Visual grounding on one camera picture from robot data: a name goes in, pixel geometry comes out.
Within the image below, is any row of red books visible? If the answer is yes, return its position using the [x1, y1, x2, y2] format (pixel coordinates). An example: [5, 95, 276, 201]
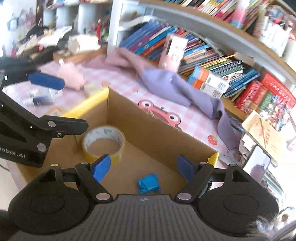
[235, 72, 296, 131]

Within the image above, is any smartphone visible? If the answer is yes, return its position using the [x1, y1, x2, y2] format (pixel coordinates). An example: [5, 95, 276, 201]
[243, 145, 271, 183]

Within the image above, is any white desk organizer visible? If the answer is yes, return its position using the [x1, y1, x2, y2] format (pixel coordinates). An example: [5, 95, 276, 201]
[43, 2, 111, 27]

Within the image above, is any brown paper envelope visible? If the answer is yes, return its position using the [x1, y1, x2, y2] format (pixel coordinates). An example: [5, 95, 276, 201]
[242, 111, 288, 163]

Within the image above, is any pink fluffy plush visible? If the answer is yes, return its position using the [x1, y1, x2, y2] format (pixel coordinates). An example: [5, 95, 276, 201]
[57, 64, 86, 91]

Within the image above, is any pink pencil case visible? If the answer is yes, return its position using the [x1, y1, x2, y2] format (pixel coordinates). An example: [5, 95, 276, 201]
[158, 34, 189, 71]

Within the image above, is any yellow tape roll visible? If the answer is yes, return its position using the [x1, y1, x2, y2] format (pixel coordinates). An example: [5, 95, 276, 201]
[82, 125, 126, 166]

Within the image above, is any fleece garment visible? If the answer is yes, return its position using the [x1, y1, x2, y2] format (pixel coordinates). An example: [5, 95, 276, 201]
[246, 206, 296, 241]

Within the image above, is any small cylindrical bottle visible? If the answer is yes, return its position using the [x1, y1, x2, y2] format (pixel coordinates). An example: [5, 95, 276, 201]
[28, 88, 63, 106]

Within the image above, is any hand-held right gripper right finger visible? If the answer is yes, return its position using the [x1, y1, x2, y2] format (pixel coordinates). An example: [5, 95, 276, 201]
[174, 155, 255, 202]

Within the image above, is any dark cloth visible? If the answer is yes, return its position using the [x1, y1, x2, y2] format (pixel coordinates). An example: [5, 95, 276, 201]
[17, 25, 60, 58]

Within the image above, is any white and wood bookshelf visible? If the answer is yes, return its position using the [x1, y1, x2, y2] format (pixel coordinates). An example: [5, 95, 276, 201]
[107, 0, 296, 122]

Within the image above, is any pink checked tablecloth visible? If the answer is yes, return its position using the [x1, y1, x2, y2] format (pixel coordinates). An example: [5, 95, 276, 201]
[2, 56, 243, 163]

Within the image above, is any shallow cardboard tray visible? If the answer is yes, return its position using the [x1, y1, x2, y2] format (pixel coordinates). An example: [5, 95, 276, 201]
[53, 45, 108, 63]

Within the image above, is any pink and purple scarf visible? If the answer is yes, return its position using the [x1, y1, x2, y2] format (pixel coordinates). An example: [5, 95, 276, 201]
[89, 47, 242, 152]

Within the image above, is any blue wrapper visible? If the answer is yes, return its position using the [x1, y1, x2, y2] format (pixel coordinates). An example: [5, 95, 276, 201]
[136, 172, 162, 194]

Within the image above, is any orange and white carton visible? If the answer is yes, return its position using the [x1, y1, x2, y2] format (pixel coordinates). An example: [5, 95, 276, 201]
[187, 65, 230, 99]

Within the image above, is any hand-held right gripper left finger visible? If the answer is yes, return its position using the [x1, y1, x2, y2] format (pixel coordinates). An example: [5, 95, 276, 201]
[35, 154, 114, 203]

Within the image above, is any white pen holder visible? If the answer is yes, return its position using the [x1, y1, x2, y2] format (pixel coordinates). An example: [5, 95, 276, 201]
[261, 19, 292, 57]

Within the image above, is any row of colourful books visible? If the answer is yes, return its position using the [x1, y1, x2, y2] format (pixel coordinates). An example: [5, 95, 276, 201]
[119, 20, 262, 98]
[162, 0, 269, 29]

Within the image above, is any cardboard box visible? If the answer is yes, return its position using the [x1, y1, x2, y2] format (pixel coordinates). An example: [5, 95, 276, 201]
[6, 87, 220, 202]

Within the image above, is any pink and blue bottle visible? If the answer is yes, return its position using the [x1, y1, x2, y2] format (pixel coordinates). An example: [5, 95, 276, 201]
[231, 0, 250, 29]

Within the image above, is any white paper box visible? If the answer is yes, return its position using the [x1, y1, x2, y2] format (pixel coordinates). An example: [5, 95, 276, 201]
[68, 35, 101, 52]

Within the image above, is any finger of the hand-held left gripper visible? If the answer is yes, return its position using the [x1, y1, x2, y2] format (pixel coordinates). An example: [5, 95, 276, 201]
[0, 57, 66, 90]
[29, 115, 89, 151]

